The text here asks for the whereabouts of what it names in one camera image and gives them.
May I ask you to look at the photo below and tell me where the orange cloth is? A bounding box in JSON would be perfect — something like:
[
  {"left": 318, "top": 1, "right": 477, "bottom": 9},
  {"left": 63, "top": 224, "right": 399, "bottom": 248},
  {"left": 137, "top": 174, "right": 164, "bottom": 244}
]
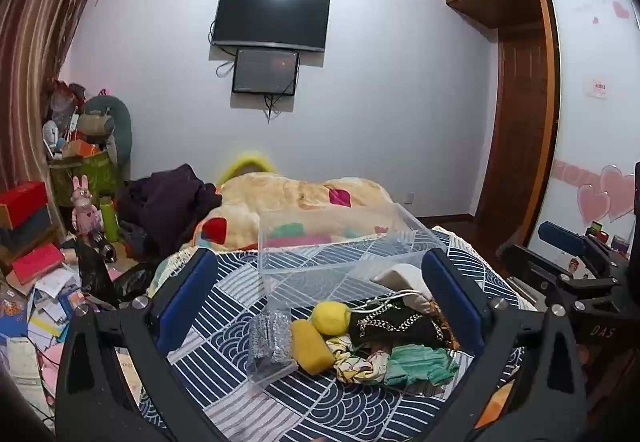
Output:
[{"left": 474, "top": 378, "right": 517, "bottom": 432}]

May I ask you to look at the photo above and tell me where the yellow fuzzy ball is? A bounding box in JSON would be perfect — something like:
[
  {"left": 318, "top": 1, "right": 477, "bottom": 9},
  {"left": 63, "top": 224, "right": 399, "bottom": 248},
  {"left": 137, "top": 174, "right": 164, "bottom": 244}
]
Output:
[{"left": 310, "top": 300, "right": 352, "bottom": 337}]

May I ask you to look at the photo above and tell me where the black wall television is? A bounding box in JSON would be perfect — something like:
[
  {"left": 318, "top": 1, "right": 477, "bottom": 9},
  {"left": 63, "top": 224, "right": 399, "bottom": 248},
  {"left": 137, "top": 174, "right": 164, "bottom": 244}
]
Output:
[{"left": 210, "top": 0, "right": 331, "bottom": 54}]

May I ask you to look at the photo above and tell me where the white wardrobe sliding door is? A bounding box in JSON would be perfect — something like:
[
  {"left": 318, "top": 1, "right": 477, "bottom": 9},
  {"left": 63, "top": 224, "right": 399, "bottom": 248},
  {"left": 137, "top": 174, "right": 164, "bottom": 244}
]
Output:
[{"left": 525, "top": 0, "right": 640, "bottom": 254}]

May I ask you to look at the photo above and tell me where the black plastic bag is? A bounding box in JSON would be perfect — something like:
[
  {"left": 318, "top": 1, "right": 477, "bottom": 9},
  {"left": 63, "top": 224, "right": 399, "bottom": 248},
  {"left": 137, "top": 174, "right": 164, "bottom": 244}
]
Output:
[{"left": 76, "top": 242, "right": 155, "bottom": 309}]

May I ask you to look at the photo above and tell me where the green storage bag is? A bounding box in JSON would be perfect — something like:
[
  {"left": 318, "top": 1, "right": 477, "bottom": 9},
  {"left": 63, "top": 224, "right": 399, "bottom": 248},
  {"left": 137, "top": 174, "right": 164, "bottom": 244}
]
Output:
[{"left": 48, "top": 149, "right": 122, "bottom": 209}]

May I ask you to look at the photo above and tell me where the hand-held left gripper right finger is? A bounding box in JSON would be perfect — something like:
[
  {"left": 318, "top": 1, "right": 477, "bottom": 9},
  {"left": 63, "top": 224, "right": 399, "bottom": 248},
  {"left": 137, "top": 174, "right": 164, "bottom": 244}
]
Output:
[{"left": 421, "top": 247, "right": 589, "bottom": 442}]

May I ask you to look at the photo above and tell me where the black patterned cloth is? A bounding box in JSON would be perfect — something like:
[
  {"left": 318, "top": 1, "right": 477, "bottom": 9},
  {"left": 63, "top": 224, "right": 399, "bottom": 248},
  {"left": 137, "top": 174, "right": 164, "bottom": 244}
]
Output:
[{"left": 347, "top": 303, "right": 447, "bottom": 354}]

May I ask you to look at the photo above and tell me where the white cable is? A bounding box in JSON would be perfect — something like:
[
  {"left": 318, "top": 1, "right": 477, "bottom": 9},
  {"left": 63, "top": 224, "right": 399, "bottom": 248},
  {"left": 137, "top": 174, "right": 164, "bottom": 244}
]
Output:
[{"left": 349, "top": 289, "right": 427, "bottom": 319}]

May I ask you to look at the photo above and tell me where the cream plush blanket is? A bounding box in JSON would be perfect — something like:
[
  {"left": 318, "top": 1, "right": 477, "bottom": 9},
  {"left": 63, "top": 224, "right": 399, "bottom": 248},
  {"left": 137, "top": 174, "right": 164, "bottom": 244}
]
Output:
[{"left": 191, "top": 173, "right": 402, "bottom": 254}]

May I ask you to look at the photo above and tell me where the red box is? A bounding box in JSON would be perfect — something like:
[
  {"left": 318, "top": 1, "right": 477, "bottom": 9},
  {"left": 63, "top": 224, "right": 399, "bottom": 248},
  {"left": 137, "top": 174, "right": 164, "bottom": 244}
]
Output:
[{"left": 0, "top": 180, "right": 50, "bottom": 229}]

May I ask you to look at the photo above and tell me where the green bottle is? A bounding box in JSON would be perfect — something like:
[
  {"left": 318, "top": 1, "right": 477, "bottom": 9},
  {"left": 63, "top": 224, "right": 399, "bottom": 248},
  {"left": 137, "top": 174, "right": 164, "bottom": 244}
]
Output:
[{"left": 98, "top": 195, "right": 121, "bottom": 243}]

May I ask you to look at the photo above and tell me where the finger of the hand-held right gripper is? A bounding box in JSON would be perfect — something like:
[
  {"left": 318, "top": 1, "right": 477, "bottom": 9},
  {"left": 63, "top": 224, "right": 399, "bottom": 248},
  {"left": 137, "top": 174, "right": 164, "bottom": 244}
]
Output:
[
  {"left": 496, "top": 243, "right": 576, "bottom": 305},
  {"left": 537, "top": 221, "right": 621, "bottom": 279}
]

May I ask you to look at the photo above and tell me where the dark blue box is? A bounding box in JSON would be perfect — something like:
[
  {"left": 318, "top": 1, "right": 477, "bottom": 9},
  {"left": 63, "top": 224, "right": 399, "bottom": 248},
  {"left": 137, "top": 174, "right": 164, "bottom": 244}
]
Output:
[{"left": 0, "top": 206, "right": 54, "bottom": 249}]

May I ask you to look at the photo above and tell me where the green cloth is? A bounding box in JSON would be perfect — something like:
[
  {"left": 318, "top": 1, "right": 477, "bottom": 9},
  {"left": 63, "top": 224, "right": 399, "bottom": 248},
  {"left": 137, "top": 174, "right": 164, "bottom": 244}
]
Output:
[{"left": 384, "top": 343, "right": 461, "bottom": 388}]

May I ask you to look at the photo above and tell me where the dark purple clothing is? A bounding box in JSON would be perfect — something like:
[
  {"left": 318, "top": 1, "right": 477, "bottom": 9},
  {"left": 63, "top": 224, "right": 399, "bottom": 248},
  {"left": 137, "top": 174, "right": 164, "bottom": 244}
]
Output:
[{"left": 115, "top": 164, "right": 224, "bottom": 264}]

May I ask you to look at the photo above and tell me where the pile of papers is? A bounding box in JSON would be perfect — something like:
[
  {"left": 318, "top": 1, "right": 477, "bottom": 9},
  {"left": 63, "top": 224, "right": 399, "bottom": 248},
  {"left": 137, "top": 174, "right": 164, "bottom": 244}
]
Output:
[{"left": 0, "top": 267, "right": 103, "bottom": 425}]

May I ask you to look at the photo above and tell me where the beige soft pad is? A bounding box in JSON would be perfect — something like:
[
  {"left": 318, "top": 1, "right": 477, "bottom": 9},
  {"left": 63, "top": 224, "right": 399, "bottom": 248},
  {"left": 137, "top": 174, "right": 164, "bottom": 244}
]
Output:
[{"left": 372, "top": 263, "right": 437, "bottom": 314}]

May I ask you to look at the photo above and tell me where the small black wall monitor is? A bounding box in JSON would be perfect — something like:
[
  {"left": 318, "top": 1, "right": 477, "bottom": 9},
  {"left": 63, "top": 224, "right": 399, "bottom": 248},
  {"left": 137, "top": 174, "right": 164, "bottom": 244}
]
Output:
[{"left": 231, "top": 47, "right": 301, "bottom": 97}]

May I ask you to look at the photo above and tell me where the pink rabbit toy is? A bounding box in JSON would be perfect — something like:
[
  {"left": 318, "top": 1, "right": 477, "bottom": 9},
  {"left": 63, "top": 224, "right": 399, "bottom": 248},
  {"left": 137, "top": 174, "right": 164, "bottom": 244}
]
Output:
[{"left": 70, "top": 175, "right": 104, "bottom": 236}]

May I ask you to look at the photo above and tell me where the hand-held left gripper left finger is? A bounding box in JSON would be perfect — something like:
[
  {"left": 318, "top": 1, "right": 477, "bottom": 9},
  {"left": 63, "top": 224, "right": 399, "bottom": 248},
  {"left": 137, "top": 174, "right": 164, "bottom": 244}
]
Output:
[{"left": 55, "top": 248, "right": 222, "bottom": 442}]

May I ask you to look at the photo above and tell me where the blue patterned bed sheet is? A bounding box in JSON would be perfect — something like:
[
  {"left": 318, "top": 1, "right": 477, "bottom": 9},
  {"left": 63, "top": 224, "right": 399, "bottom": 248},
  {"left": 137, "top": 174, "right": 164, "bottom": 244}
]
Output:
[{"left": 112, "top": 223, "right": 532, "bottom": 442}]

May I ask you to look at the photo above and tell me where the floral printed cloth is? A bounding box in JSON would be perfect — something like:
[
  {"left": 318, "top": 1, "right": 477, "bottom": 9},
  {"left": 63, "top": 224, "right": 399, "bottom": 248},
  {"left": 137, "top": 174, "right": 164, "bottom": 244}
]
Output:
[{"left": 327, "top": 337, "right": 392, "bottom": 384}]

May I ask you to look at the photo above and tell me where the striped brown curtain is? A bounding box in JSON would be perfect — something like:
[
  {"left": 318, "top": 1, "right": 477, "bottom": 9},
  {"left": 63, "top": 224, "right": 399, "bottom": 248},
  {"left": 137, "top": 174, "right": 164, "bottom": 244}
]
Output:
[{"left": 0, "top": 0, "right": 115, "bottom": 205}]

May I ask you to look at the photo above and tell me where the clear plastic storage box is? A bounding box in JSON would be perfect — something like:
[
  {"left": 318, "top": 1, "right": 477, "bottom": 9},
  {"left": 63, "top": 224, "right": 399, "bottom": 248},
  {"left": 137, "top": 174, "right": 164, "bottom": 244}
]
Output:
[{"left": 256, "top": 202, "right": 447, "bottom": 314}]

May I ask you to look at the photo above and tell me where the yellow rectangular sponge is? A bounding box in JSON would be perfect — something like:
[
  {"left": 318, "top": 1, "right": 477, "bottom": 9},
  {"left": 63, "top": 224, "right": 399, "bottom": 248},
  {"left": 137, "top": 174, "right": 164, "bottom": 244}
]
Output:
[{"left": 290, "top": 319, "right": 336, "bottom": 376}]

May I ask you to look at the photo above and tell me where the black flask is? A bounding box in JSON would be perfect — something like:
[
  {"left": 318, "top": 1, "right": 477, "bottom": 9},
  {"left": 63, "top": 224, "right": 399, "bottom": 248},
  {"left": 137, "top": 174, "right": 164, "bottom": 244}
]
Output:
[{"left": 87, "top": 229, "right": 119, "bottom": 266}]

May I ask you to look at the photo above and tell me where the silver scouring pad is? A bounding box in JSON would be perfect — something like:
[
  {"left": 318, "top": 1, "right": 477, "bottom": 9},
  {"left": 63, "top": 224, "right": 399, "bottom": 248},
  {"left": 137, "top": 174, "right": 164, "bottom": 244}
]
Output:
[{"left": 247, "top": 308, "right": 297, "bottom": 386}]

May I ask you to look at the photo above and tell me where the pink box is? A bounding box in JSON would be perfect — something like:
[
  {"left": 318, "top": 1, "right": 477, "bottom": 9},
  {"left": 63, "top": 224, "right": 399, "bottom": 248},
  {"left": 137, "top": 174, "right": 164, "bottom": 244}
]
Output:
[{"left": 10, "top": 242, "right": 66, "bottom": 284}]

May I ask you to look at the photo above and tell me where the grey green plush pillow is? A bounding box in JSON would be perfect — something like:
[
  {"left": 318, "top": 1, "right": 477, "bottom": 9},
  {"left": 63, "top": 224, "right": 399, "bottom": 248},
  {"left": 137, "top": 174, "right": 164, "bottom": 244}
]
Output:
[{"left": 76, "top": 93, "right": 134, "bottom": 179}]

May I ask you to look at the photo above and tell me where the yellow plush item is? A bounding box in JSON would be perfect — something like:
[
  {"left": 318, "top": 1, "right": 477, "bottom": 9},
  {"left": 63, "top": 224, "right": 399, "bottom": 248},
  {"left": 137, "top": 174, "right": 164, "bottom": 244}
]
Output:
[{"left": 215, "top": 151, "right": 279, "bottom": 186}]

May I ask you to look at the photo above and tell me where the brown wooden door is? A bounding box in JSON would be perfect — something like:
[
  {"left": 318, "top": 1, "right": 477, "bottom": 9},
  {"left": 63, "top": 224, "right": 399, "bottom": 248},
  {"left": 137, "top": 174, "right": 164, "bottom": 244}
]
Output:
[{"left": 474, "top": 28, "right": 552, "bottom": 244}]

